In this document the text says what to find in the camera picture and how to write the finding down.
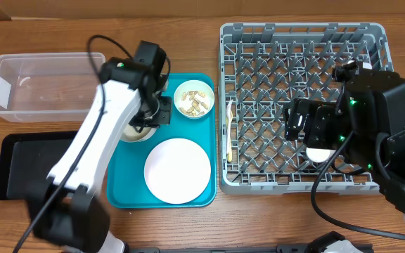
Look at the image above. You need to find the black base fixture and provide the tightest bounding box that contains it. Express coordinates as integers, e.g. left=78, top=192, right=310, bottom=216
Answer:
left=117, top=231, right=374, bottom=253

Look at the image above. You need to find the grey plastic dishwasher rack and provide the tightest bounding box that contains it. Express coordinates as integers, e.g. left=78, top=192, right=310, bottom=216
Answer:
left=218, top=22, right=393, bottom=195

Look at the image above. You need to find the clear plastic waste bin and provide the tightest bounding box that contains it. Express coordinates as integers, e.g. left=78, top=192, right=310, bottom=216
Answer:
left=0, top=52, right=99, bottom=122

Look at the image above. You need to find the white bowl with peanuts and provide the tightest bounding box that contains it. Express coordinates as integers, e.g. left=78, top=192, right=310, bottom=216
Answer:
left=174, top=80, right=214, bottom=119

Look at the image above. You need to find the teal plastic serving tray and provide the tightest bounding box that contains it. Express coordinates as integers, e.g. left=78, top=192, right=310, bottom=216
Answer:
left=105, top=72, right=218, bottom=209

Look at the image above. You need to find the white round plate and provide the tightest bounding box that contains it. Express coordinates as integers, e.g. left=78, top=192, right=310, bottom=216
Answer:
left=144, top=138, right=211, bottom=205

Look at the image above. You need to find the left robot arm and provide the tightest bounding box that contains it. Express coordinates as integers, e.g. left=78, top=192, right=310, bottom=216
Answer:
left=14, top=41, right=172, bottom=252

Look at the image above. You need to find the grey bowl with rice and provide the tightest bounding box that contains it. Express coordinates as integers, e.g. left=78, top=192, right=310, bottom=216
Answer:
left=120, top=124, right=157, bottom=143

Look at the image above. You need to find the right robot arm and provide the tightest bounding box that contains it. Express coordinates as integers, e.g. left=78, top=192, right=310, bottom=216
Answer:
left=283, top=60, right=405, bottom=241

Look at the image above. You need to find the black rectangular waste tray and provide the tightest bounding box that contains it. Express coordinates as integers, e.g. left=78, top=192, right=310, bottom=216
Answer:
left=0, top=131, right=77, bottom=200

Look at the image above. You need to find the white paper cup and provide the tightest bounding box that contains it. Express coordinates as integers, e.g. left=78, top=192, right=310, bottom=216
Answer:
left=306, top=148, right=335, bottom=163

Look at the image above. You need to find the yellow plastic fork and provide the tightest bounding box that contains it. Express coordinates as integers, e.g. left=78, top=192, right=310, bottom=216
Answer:
left=226, top=112, right=233, bottom=163

